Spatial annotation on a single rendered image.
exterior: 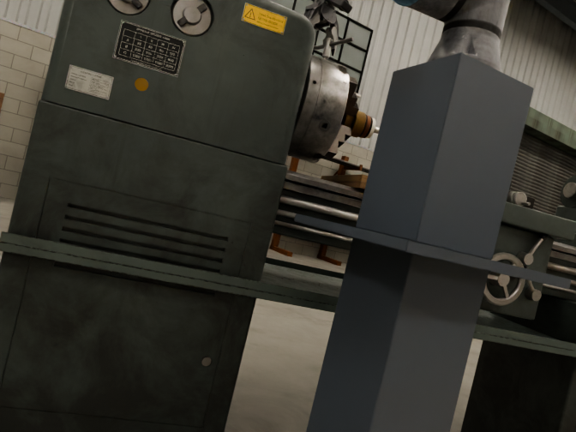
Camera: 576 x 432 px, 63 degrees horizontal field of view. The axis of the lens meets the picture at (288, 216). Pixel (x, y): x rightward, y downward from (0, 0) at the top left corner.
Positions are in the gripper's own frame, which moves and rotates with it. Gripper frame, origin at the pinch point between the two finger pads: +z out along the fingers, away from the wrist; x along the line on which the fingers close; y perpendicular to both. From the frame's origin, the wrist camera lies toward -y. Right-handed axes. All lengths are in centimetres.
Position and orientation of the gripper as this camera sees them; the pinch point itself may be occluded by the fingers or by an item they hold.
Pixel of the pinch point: (320, 45)
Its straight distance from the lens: 163.5
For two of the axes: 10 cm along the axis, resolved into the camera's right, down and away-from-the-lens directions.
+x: -6.9, -2.1, -6.9
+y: -6.9, -0.8, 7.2
